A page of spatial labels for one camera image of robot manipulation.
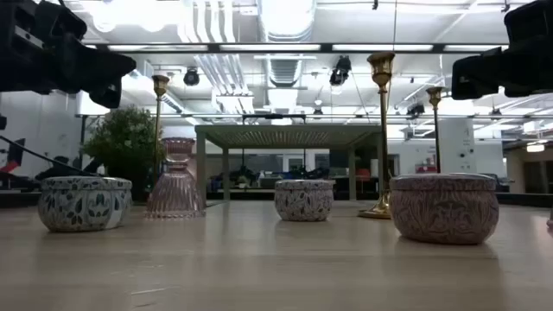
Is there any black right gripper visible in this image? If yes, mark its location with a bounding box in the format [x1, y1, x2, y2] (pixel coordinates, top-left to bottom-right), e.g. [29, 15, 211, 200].
[451, 0, 553, 101]

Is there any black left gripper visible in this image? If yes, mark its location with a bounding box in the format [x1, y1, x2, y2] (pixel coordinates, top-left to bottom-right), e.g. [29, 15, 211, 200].
[0, 0, 137, 110]

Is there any short brass candlestick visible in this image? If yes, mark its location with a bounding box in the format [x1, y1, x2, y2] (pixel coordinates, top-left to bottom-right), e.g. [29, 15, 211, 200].
[425, 86, 446, 175]

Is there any pink patterned candle tin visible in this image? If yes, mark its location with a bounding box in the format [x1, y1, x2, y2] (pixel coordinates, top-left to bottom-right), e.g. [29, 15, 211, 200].
[388, 172, 501, 246]

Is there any white purple-leaf candle tin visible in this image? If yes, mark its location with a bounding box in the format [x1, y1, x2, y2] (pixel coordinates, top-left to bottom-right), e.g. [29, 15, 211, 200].
[273, 179, 336, 223]

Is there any green metal shelf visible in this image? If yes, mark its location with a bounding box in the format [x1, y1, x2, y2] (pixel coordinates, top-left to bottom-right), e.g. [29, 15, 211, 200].
[194, 124, 389, 208]

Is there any green potted plant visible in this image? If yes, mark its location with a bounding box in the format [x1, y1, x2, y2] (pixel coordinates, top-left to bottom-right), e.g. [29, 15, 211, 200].
[81, 105, 168, 202]

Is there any white pillar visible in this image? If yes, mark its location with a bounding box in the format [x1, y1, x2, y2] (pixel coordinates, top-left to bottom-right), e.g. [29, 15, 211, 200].
[438, 118, 479, 175]

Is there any black monitor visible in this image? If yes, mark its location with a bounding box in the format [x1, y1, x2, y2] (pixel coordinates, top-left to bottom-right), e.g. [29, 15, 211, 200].
[7, 137, 26, 168]

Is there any green floral candle tin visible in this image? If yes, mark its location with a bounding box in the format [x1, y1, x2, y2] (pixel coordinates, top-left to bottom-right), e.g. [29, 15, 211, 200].
[37, 175, 133, 233]

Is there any black frame post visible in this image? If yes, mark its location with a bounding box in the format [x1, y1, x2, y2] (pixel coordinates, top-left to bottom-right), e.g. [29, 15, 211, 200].
[79, 115, 87, 172]

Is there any black cable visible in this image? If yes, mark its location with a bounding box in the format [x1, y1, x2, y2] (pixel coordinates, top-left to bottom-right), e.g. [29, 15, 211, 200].
[0, 135, 103, 177]

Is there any black table edge rail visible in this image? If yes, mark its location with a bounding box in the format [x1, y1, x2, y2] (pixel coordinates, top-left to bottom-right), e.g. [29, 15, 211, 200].
[0, 188, 553, 209]

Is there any black overhead frame bar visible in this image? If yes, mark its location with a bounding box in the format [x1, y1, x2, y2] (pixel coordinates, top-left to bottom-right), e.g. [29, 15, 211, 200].
[84, 42, 511, 54]

